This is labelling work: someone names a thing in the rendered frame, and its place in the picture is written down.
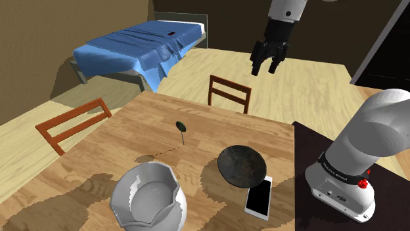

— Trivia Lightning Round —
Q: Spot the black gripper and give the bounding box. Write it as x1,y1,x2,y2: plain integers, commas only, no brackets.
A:
250,18,296,77

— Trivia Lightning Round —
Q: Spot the white bowl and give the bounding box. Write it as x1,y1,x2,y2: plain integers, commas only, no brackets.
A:
109,161,187,231

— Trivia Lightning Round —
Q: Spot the dark door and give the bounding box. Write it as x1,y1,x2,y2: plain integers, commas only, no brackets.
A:
350,0,410,92

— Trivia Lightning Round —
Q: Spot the dark round plate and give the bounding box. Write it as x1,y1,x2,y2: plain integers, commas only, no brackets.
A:
217,145,267,189

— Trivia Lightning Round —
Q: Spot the white smartphone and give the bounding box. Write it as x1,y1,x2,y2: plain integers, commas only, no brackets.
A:
244,175,273,222

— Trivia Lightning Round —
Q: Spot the green-headed pin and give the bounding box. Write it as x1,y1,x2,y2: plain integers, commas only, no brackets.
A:
175,121,187,146

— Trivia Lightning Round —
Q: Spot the bed with blue cover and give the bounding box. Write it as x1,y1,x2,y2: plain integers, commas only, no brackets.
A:
69,11,208,94

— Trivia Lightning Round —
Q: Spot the brown wooden chair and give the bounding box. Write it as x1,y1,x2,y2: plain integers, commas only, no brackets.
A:
34,97,113,157
208,74,252,115

